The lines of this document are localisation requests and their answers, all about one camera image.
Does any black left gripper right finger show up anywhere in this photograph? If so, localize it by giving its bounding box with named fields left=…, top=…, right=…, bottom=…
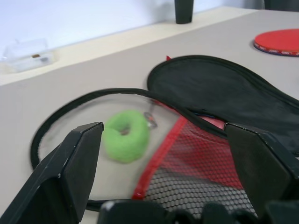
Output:
left=223, top=122, right=299, bottom=217

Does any clear plastic box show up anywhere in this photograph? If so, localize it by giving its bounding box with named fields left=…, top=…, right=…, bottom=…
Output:
left=0, top=38, right=59, bottom=73

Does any black red paddle case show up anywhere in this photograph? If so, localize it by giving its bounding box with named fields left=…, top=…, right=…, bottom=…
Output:
left=30, top=55, right=299, bottom=215

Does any metal key ring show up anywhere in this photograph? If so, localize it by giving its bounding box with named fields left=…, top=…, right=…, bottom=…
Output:
left=142, top=99, right=159, bottom=129

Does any red table tennis paddle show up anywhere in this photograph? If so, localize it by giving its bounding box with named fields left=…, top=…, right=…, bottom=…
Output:
left=253, top=28, right=299, bottom=57

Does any green plush ring keychain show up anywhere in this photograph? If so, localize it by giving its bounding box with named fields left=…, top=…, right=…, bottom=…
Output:
left=102, top=110, right=150, bottom=164

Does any black tapered post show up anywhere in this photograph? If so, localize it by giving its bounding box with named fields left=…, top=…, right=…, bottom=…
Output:
left=174, top=0, right=194, bottom=25

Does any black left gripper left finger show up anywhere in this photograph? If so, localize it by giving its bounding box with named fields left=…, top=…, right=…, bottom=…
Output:
left=0, top=121, right=105, bottom=224

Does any dark grey object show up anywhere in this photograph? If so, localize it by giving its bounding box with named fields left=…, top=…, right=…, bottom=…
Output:
left=263, top=0, right=299, bottom=11

